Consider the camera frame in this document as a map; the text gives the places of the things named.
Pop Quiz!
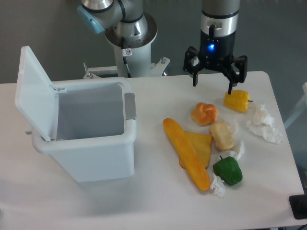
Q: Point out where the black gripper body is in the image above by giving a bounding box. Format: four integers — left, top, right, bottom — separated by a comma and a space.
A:
198, 32, 236, 72

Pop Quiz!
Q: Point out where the large crumpled white tissue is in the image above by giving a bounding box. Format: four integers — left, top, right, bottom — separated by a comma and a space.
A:
245, 104, 283, 144

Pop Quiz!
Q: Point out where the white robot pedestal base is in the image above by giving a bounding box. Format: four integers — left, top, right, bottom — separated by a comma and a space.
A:
83, 44, 170, 79

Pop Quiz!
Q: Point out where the pale oval bread piece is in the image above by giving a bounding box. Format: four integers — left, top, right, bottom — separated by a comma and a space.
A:
209, 122, 234, 151

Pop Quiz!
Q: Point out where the white trash bin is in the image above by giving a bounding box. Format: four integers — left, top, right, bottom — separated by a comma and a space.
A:
32, 77, 136, 182

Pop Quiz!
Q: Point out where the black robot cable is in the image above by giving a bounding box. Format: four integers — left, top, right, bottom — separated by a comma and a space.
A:
120, 35, 132, 78

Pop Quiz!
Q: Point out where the green bell pepper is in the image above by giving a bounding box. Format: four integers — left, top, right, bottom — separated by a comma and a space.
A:
213, 155, 243, 186

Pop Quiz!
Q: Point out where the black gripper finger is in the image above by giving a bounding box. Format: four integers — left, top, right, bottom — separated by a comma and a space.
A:
221, 56, 248, 94
183, 46, 205, 87

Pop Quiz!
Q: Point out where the small crumpled white tissue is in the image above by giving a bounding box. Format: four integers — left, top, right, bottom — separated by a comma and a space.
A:
210, 173, 225, 198

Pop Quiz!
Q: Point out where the black device at edge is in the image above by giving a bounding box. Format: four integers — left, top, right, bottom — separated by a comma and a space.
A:
289, 195, 307, 219

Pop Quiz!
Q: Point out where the crumpled tissue under bread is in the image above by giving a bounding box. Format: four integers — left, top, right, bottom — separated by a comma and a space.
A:
219, 119, 245, 161

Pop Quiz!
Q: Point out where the round knotted bread roll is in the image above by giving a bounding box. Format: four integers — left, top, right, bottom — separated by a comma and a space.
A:
190, 102, 218, 126

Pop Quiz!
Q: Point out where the long yellow baguette bread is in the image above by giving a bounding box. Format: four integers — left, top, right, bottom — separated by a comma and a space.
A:
163, 118, 211, 191

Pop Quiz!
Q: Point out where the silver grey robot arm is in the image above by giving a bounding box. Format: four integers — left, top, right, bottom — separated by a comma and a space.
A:
77, 0, 248, 92

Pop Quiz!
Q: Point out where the white bin lid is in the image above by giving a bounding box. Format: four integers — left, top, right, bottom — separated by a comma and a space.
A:
15, 46, 67, 141

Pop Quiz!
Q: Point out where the yellow bell pepper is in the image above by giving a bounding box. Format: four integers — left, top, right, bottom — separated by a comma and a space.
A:
224, 90, 251, 112

